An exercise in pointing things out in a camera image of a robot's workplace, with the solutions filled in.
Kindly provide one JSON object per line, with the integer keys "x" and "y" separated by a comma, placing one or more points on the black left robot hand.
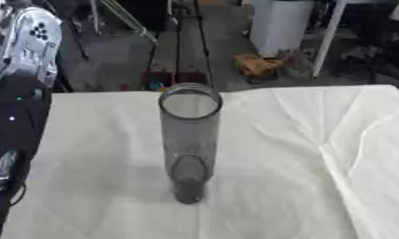
{"x": 19, "y": 124}

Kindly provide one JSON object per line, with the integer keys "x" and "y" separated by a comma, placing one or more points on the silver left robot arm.
{"x": 33, "y": 46}

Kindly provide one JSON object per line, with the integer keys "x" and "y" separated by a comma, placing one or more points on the grey glass cylinder vase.
{"x": 190, "y": 140}

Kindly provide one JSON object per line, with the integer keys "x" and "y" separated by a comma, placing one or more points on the pale green pole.
{"x": 132, "y": 23}

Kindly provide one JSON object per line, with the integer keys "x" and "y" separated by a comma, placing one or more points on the dark wooden plank with rails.
{"x": 180, "y": 46}

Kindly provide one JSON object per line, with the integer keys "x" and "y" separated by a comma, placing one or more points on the crumpled brown paper bag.
{"x": 257, "y": 65}

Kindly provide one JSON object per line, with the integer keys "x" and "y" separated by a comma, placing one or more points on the white cabinet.
{"x": 279, "y": 25}

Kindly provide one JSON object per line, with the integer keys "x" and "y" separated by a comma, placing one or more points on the white table leg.
{"x": 327, "y": 40}

